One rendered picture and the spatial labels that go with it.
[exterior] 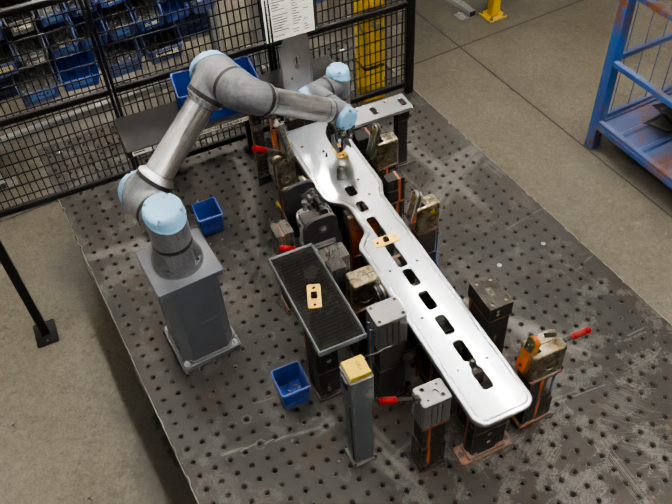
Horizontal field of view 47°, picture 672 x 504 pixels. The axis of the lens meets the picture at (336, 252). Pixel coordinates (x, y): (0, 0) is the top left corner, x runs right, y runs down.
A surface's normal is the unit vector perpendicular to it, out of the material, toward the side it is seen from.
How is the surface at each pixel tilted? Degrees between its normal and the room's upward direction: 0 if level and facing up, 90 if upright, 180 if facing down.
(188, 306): 90
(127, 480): 0
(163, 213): 7
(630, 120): 0
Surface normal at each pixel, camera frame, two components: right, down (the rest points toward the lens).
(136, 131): -0.05, -0.67
